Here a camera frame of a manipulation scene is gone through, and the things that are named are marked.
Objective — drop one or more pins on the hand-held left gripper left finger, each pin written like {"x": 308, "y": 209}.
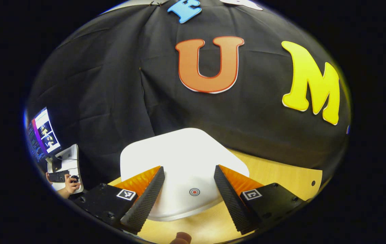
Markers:
{"x": 147, "y": 198}

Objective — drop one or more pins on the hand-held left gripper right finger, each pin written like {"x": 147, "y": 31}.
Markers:
{"x": 230, "y": 198}

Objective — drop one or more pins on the white desktop garbage bin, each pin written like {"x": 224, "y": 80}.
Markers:
{"x": 186, "y": 156}

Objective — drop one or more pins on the wooden desktop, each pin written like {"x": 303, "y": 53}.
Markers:
{"x": 281, "y": 173}

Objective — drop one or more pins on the black backdrop cloth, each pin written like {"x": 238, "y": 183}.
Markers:
{"x": 247, "y": 128}

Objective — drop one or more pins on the black computer mouse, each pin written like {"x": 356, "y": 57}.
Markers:
{"x": 74, "y": 178}

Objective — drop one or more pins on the white side table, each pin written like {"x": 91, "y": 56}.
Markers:
{"x": 71, "y": 159}

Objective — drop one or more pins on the black keyboard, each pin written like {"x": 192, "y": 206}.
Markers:
{"x": 58, "y": 176}

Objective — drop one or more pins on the computer monitor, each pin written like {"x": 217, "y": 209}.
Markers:
{"x": 43, "y": 134}

